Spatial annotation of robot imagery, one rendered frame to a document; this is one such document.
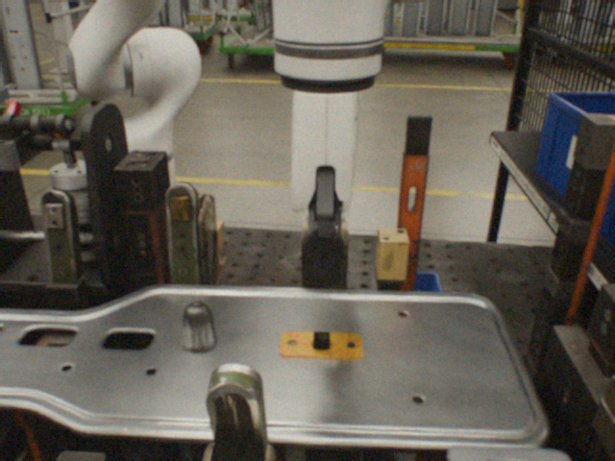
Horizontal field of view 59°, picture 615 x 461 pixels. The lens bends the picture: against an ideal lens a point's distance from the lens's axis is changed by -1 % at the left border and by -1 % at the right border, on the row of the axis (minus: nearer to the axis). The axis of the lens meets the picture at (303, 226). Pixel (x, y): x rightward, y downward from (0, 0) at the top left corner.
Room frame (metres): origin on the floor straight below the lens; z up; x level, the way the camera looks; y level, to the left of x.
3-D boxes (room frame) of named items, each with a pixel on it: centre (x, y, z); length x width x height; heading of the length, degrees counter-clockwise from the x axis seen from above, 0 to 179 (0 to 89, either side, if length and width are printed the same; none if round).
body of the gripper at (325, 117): (0.45, -0.02, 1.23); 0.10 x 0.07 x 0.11; 177
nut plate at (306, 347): (0.45, -0.02, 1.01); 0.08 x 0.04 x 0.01; 87
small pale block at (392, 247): (0.57, -0.10, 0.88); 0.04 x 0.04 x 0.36; 87
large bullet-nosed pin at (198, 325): (0.45, 0.11, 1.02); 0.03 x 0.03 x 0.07
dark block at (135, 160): (0.67, 0.21, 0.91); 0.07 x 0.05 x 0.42; 177
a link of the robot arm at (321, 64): (0.45, -0.02, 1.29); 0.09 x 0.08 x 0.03; 177
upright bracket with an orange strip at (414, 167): (0.60, -0.13, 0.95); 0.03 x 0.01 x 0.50; 87
